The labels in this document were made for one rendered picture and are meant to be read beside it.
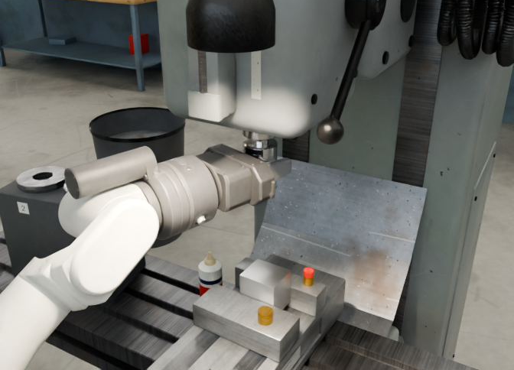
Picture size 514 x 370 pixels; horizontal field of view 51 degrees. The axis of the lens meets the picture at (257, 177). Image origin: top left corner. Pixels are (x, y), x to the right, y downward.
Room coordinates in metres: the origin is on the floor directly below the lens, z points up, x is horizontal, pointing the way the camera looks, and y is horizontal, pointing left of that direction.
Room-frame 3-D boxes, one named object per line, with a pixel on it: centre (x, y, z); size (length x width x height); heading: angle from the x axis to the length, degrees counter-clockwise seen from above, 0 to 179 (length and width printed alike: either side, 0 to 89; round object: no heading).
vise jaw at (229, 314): (0.63, 0.02, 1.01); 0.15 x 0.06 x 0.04; 58
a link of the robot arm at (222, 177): (0.62, 0.06, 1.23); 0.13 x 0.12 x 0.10; 43
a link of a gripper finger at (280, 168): (0.66, -0.03, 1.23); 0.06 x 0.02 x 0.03; 133
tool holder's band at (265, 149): (0.68, 0.00, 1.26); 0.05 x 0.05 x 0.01
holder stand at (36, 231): (0.88, 0.34, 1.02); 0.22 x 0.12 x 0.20; 71
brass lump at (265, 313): (0.61, -0.01, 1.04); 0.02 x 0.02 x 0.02
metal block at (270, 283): (0.68, -0.01, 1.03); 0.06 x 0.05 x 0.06; 58
